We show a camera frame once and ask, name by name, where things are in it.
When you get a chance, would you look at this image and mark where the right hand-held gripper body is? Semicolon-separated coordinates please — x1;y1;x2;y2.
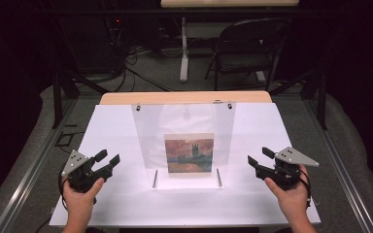
254;146;321;191

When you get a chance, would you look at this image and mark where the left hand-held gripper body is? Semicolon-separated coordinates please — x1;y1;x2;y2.
60;149;115;194

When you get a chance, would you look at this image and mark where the clear acrylic photo frame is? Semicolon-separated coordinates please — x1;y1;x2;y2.
130;101;238;190

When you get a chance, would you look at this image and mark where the person's left hand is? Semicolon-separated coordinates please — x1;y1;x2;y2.
61;176;106;225

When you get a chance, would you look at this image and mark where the person's right hand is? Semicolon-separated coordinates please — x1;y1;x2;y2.
264;164;311;225

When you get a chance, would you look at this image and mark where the painted landscape picture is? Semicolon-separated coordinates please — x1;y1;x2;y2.
163;132;216;179

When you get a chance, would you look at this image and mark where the black metal stand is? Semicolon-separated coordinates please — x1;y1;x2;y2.
268;67;328;131
51;68;110;130

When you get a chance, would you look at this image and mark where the white board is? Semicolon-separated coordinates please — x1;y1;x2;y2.
49;102;322;227

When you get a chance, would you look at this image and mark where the black folding chair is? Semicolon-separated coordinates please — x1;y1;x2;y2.
204;17;292;92

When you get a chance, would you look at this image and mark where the wooden table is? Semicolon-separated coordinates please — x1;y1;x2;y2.
98;90;273;106

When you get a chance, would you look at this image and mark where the white desk leg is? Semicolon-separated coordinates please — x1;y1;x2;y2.
179;17;189;83

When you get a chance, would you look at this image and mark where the light wooden desk top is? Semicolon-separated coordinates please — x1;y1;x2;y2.
160;0;301;9

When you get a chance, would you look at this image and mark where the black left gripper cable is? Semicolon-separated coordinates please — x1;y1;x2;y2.
58;176;71;212

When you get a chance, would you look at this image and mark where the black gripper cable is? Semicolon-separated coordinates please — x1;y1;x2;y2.
58;176;71;212
298;168;313;209

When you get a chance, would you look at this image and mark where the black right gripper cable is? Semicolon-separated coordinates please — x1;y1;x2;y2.
298;168;313;209

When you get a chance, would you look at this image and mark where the aluminium floor rail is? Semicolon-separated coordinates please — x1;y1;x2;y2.
0;96;79;233
304;96;373;233

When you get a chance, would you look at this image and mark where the bundle of black floor cables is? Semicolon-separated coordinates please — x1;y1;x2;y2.
108;17;177;93

